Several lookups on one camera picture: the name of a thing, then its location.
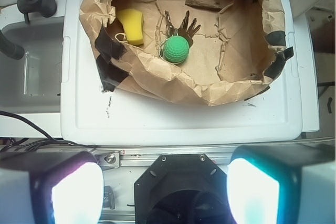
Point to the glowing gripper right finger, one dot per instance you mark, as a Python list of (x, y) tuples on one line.
[(291, 183)]

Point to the grey sink basin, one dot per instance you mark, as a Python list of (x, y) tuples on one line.
[(32, 84)]

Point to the brown wood piece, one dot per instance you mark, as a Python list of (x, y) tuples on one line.
[(211, 5)]

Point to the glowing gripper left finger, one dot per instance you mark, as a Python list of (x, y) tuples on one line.
[(51, 187)]

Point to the yellow sponge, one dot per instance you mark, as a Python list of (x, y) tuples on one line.
[(132, 23)]

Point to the bunch of metal keys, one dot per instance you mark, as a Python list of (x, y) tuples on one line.
[(185, 30)]

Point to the crumpled brown paper bag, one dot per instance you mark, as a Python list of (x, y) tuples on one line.
[(237, 52)]

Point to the white plastic bin lid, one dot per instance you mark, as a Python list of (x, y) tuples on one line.
[(91, 116)]

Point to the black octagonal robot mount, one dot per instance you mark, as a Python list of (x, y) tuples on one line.
[(182, 188)]

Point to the green dimpled foam ball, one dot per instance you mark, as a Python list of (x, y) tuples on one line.
[(176, 49)]

